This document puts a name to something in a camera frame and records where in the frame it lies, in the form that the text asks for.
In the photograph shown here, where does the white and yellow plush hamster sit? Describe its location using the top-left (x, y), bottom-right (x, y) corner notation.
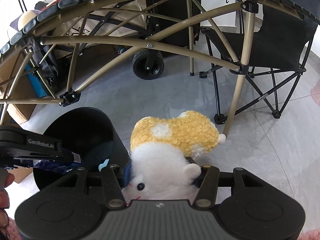
top-left (121, 111), bottom-right (226, 205)

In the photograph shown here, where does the black wagon wheel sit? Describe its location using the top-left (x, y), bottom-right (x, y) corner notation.
top-left (132, 49), bottom-right (164, 80)

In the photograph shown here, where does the black folding chair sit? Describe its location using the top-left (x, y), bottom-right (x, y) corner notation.
top-left (199, 0), bottom-right (318, 125)

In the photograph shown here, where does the black round trash bin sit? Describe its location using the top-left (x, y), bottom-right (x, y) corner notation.
top-left (43, 107), bottom-right (129, 193)

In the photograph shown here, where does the white foam roll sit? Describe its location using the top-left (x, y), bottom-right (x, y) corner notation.
top-left (17, 10), bottom-right (37, 30)

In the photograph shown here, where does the person's left hand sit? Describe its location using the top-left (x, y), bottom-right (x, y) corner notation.
top-left (1, 168), bottom-right (15, 239)

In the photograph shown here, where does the tan folding camping table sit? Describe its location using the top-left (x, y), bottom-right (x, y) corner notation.
top-left (0, 0), bottom-right (320, 137)

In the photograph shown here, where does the blue tissue pack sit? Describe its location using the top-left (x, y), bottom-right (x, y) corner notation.
top-left (33, 153), bottom-right (82, 174)

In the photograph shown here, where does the blue plush toy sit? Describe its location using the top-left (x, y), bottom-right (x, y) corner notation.
top-left (98, 159), bottom-right (109, 172)

